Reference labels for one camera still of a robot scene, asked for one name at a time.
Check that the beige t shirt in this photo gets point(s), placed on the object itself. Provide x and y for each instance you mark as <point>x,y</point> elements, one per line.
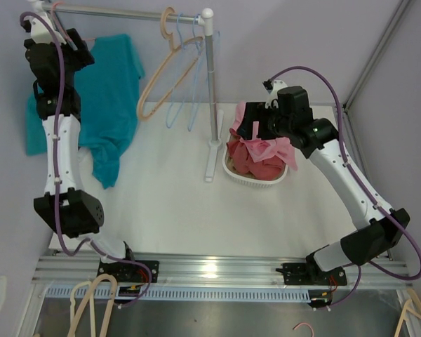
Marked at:
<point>233,165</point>

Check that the light pink t shirt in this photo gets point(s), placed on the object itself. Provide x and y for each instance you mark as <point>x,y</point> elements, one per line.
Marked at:
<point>284,147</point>

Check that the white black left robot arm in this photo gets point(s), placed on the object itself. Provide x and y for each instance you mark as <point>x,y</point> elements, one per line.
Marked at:
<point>65,206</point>

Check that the teal t shirt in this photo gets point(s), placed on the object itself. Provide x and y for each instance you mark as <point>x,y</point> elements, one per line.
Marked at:
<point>109,91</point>

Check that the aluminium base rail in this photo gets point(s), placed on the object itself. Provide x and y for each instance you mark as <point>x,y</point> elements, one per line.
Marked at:
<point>175,270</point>

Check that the beige hangers bottom left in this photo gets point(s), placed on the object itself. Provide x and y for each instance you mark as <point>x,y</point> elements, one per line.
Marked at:
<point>89,299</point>

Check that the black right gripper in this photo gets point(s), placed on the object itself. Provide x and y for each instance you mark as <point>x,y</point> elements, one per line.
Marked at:
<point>255,111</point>

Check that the white slotted cable duct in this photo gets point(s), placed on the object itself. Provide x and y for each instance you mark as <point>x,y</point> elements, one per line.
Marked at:
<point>125,294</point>

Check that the beige wooden hanger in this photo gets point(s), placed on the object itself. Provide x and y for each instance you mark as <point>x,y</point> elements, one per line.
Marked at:
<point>174,50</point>

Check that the pink wire hanger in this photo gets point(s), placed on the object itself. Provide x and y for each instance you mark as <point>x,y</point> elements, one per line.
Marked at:
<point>61,27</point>

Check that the metal clothes rack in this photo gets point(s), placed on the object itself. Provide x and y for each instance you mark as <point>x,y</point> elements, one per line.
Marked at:
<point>206,22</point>

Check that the white perforated plastic basket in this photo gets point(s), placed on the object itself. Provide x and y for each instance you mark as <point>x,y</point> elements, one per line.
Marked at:
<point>249,181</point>

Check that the beige hanger bottom right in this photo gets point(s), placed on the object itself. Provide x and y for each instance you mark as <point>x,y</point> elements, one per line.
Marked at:
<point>409,323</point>

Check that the coral red t shirt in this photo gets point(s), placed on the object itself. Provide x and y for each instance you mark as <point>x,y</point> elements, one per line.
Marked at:
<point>261,150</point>

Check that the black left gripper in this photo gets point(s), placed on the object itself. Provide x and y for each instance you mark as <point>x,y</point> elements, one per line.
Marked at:
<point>81,57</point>

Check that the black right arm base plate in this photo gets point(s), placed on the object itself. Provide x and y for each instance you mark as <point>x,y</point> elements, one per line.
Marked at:
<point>302,274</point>

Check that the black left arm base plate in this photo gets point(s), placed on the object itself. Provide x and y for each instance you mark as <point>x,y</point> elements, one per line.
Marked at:
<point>126,272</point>

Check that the aluminium frame post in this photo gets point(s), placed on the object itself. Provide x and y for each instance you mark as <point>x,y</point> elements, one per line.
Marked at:
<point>393,23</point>

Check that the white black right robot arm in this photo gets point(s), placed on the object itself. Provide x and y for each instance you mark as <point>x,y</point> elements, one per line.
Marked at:
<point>378,225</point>

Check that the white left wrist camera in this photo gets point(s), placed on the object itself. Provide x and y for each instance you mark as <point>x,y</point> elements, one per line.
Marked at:
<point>40,27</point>

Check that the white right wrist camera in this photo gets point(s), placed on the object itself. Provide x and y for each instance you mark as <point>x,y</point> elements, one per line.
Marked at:
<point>272,87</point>

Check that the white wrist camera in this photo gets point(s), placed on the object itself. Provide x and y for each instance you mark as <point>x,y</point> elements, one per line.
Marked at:
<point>40,27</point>
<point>272,87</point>

